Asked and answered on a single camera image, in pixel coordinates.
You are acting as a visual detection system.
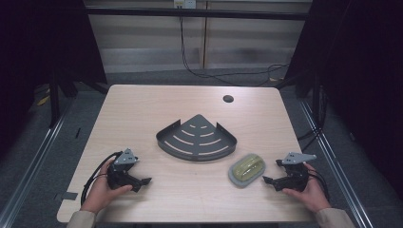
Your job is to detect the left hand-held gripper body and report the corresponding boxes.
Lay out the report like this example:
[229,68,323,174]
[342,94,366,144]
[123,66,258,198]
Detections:
[106,147,143,191]

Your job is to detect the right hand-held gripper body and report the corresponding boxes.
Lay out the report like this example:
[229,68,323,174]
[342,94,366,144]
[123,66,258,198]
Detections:
[275,151,317,193]

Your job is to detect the yellow-green soap bar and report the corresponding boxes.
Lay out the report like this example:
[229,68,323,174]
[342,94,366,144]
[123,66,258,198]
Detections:
[231,154,264,182]

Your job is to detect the dark grey metal corner shelf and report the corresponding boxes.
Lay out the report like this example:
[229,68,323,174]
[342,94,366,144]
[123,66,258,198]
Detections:
[155,113,239,162]

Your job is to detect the person's right hand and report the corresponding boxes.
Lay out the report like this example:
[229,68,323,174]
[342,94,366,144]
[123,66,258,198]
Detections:
[281,162,332,214]

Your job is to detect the person's left hand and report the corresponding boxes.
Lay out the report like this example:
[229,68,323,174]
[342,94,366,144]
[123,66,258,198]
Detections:
[80,159,134,216]

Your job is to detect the grey tape strip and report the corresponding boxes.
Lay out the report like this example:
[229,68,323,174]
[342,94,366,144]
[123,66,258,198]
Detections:
[60,191,79,201]

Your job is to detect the black metal stand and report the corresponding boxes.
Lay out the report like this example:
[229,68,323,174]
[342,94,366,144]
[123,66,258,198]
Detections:
[296,74,327,153]
[48,70,62,129]

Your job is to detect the black curtain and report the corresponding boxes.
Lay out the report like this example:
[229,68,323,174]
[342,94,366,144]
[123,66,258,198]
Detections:
[0,0,108,160]
[284,0,403,200]

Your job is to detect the black horizontal metal bar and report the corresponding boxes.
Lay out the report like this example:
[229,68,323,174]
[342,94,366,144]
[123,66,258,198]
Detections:
[85,7,311,22]

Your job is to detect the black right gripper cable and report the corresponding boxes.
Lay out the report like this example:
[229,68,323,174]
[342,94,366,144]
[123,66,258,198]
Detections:
[304,168,331,201]

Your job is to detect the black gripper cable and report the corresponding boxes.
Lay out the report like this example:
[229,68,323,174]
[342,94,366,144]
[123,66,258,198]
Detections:
[304,168,331,201]
[80,150,124,207]

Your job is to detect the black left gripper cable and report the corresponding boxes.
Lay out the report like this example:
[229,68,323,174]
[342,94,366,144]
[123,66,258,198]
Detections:
[80,150,124,207]

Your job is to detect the silver floor rail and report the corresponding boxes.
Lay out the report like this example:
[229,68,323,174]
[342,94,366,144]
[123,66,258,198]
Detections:
[0,94,79,228]
[298,99,376,228]

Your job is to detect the black power cable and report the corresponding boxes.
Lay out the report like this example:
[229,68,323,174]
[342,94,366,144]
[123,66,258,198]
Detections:
[179,15,290,87]

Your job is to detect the white wall socket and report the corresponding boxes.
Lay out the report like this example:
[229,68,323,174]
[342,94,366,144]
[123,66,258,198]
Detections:
[173,0,198,10]

